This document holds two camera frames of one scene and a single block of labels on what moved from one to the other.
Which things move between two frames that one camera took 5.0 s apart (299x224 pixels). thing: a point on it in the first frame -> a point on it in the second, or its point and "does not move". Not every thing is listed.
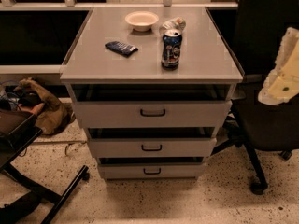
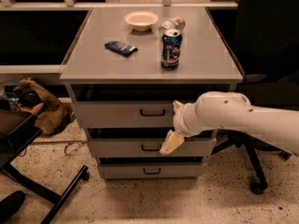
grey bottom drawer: (150, 171) does not move
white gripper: (284, 75) -> (179, 120)
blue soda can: (171, 49) does not move
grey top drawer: (152, 114) does not move
